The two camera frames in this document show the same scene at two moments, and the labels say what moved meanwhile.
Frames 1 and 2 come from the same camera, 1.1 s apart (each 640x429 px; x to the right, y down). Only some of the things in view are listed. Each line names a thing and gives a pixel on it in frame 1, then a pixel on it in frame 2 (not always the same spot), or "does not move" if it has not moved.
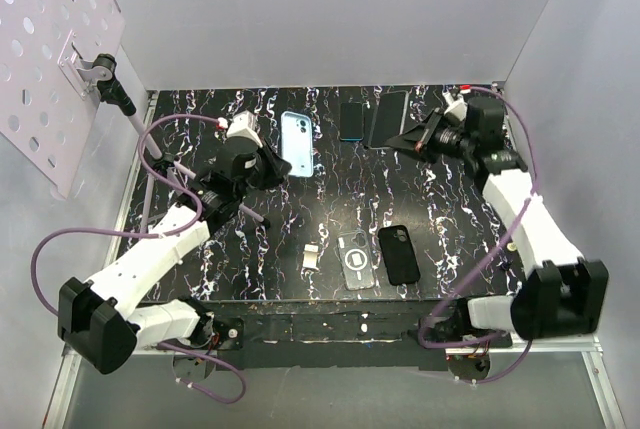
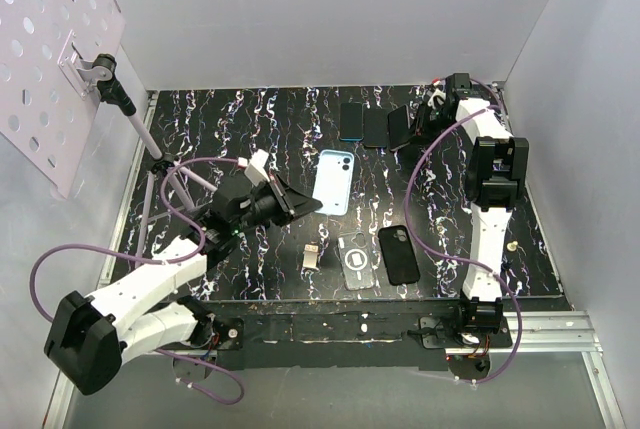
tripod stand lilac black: (104, 67) does not move
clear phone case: (356, 260) does not move
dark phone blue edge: (351, 121) does not move
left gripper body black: (267, 173) to (272, 204)
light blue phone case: (297, 142) to (332, 184)
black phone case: (399, 255) does not move
